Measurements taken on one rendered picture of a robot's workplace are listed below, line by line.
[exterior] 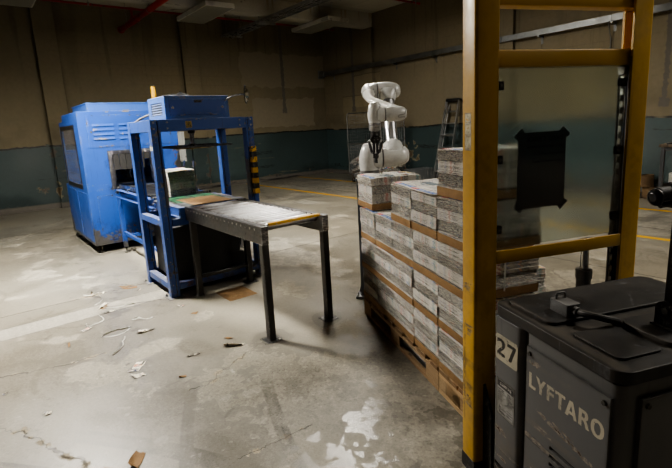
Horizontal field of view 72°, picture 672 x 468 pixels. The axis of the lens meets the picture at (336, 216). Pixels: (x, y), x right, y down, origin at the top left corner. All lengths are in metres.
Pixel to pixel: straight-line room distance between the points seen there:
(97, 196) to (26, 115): 5.29
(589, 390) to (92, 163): 5.82
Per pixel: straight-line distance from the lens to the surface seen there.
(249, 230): 3.21
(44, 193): 11.54
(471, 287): 1.80
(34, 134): 11.50
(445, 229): 2.30
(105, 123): 6.45
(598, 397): 1.49
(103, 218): 6.48
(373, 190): 3.19
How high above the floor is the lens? 1.43
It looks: 11 degrees down
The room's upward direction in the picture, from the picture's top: 3 degrees counter-clockwise
